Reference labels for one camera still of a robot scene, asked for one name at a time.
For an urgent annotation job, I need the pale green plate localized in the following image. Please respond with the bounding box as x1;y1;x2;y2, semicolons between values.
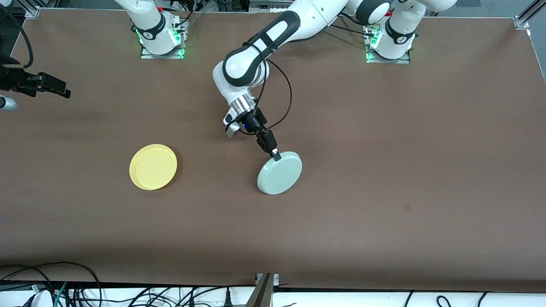
257;151;303;195

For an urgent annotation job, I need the yellow plate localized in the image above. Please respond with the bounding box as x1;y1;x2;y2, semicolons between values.
129;144;178;191

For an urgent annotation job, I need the grey device box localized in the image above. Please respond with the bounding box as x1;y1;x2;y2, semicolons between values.
249;0;296;13

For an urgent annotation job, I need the white ledge board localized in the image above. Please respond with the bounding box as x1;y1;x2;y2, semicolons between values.
0;285;546;307

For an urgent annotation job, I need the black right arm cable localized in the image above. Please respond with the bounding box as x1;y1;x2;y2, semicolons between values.
0;6;34;70

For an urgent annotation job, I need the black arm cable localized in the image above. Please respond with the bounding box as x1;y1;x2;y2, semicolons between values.
0;6;34;70
255;55;293;132

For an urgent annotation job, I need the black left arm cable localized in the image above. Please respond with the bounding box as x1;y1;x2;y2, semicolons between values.
255;55;293;132

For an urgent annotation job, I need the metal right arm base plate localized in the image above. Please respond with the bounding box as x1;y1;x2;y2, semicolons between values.
140;19;186;60

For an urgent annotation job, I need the grey cable at arm base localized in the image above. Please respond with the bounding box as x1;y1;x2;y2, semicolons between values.
183;12;204;34

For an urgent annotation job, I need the long black table cable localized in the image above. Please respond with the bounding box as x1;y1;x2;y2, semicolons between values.
325;23;376;37

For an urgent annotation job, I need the aluminium profile post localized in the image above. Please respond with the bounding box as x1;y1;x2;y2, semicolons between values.
247;273;280;307

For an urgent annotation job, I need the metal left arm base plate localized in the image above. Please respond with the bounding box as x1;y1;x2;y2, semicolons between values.
365;23;411;65

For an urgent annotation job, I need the black looped floor cable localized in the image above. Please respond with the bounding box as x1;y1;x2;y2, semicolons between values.
0;261;102;307

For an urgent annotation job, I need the green cable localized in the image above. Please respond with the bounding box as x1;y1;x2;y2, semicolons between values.
52;281;70;307

